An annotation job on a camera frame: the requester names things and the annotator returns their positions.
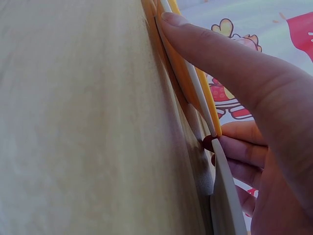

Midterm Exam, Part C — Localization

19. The person's right hand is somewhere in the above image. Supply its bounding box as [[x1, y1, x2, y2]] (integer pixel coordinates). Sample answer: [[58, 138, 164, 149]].
[[202, 12, 313, 235]]

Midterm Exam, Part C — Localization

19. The light grey panel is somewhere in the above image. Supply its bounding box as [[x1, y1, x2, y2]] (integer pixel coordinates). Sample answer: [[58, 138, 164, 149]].
[[210, 138, 248, 235]]

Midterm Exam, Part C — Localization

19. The orange white yellow object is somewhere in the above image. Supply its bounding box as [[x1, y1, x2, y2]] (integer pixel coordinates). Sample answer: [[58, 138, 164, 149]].
[[141, 0, 223, 138]]

